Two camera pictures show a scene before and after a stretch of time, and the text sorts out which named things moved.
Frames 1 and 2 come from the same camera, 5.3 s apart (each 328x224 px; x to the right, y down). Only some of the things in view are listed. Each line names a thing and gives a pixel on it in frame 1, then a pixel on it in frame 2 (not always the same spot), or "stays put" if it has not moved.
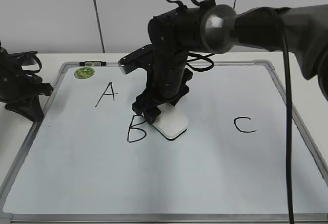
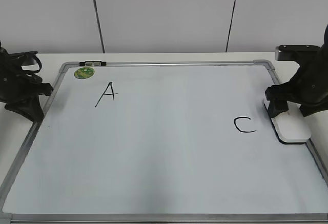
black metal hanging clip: [93, 63] stays put
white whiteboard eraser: [171, 122] -> [290, 126]
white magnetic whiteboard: [91, 160] stays put
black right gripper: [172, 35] -> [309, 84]
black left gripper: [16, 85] stays put
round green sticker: [84, 73] stays put
